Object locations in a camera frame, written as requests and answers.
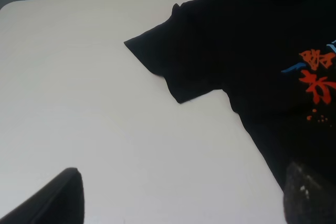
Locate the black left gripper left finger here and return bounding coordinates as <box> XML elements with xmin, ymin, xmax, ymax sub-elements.
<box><xmin>1</xmin><ymin>167</ymin><xmax>85</xmax><ymax>224</ymax></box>

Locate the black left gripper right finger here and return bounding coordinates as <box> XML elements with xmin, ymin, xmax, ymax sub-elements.
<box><xmin>283</xmin><ymin>162</ymin><xmax>335</xmax><ymax>224</ymax></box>

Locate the black printed t-shirt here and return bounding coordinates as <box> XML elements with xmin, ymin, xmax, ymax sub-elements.
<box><xmin>125</xmin><ymin>0</ymin><xmax>335</xmax><ymax>187</ymax></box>

